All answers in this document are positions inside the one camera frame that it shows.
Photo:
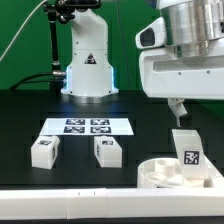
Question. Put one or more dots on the white marker sheet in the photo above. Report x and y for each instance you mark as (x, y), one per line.
(86, 126)

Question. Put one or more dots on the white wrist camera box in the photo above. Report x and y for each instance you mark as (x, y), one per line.
(152, 36)

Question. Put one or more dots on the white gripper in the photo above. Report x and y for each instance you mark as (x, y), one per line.
(165, 76)

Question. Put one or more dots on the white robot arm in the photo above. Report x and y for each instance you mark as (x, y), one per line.
(182, 54)

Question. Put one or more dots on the white L-shaped fence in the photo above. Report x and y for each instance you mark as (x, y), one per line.
(115, 203)

